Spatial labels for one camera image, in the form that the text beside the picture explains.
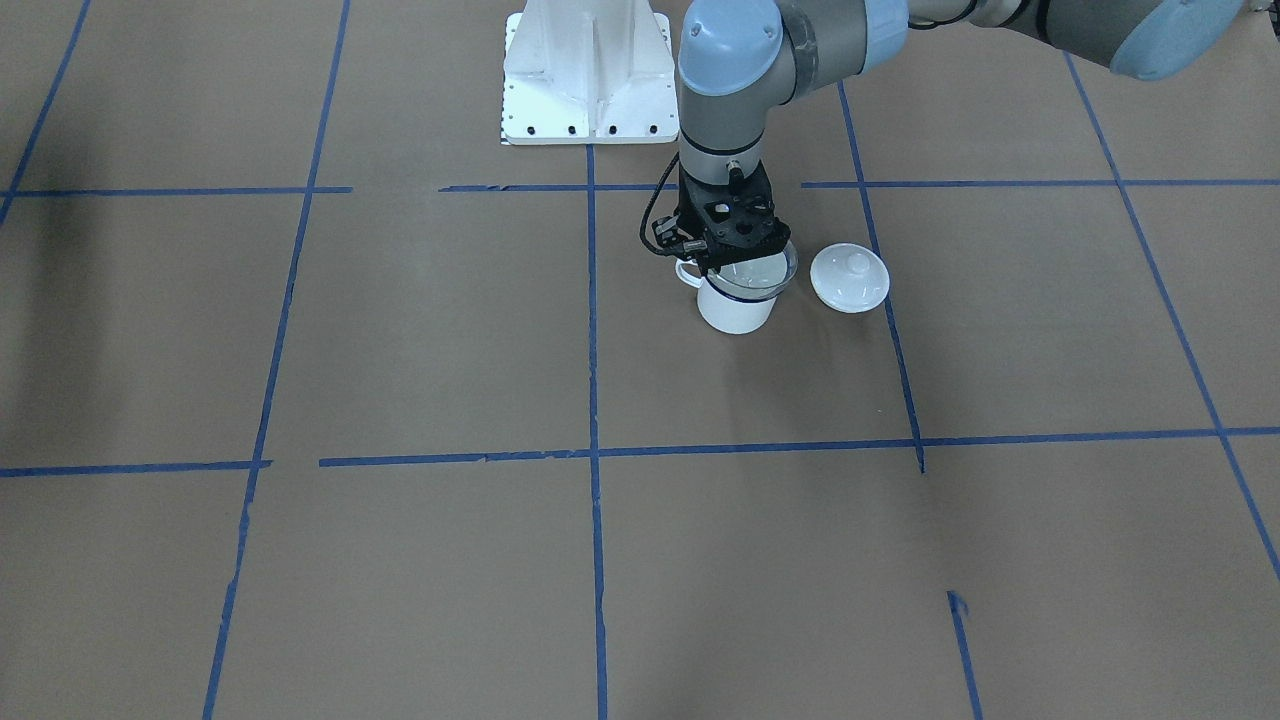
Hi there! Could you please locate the white mug lid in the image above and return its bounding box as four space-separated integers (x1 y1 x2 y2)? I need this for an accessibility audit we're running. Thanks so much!
809 243 891 314

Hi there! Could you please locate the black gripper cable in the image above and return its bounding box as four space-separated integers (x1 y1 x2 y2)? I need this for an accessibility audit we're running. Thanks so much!
640 152 684 258

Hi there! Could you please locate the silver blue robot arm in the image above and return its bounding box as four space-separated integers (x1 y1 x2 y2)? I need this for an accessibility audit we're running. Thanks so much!
639 1 1242 272

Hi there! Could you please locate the white enamel mug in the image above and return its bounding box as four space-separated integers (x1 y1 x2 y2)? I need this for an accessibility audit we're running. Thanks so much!
675 260 781 334

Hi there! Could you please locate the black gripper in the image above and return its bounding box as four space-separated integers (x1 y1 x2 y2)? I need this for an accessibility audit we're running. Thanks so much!
652 160 787 272

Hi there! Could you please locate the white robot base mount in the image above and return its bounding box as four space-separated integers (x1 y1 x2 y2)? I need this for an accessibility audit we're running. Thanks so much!
500 1 678 146

